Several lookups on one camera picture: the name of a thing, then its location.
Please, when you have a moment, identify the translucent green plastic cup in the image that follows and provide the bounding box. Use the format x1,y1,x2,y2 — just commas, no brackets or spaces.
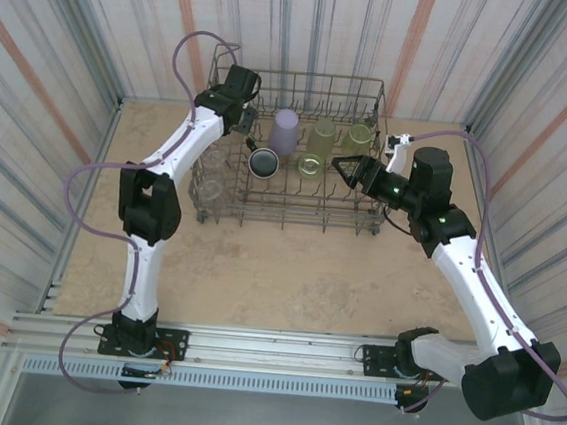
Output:
304,116,339,159
339,121,375,158
295,152,327,181

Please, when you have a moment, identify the purple plastic cup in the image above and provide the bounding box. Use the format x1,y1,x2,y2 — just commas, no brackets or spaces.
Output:
267,108,303,156

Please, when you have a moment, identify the clear plastic cup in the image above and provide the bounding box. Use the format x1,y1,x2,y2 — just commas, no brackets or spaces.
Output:
201,145,229,173
192,176,228,206

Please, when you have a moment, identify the black mug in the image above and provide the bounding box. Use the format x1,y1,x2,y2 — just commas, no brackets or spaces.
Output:
240,135,285,181

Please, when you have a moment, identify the black orange connector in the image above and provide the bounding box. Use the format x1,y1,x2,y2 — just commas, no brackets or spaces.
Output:
120,362,173,382

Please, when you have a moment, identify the grey metal sheet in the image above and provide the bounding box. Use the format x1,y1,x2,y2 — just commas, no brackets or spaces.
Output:
1,369,546,425

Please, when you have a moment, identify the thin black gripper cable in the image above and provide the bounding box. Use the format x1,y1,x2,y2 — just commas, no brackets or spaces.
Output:
380,205,416,236

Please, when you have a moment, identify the grey wire dish rack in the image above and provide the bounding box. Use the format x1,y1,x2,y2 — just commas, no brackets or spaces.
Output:
184,39,405,244

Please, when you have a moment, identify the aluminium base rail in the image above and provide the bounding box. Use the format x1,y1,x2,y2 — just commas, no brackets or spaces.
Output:
1,295,548,405

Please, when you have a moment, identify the grey slotted cable duct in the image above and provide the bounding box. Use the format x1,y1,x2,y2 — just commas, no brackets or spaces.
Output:
19,350,401,409

